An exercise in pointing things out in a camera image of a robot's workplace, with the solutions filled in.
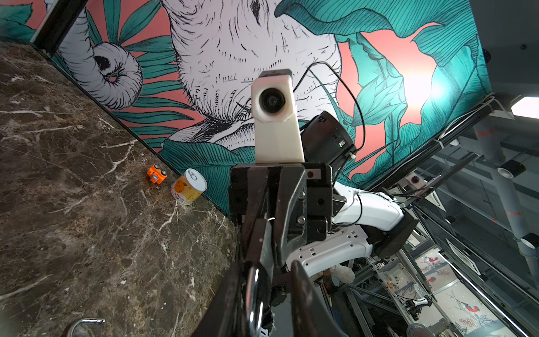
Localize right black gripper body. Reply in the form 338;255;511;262
229;162;334;244

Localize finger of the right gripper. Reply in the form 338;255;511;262
272;165;307;268
244;167;274;282

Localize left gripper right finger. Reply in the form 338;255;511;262
290;261;347;337

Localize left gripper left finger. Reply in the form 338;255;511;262
192;247;253;336

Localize dark grey padlock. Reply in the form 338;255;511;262
244;265;272;336
60;317;107;337

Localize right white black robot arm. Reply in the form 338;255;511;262
228;112;416;336

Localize yellow orange can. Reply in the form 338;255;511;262
171;168;208;206

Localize orange toy car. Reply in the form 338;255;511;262
147;164;168;185

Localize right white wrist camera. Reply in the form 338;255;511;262
251;69;305;164

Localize right thin black cable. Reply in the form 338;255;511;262
292;60;367;228

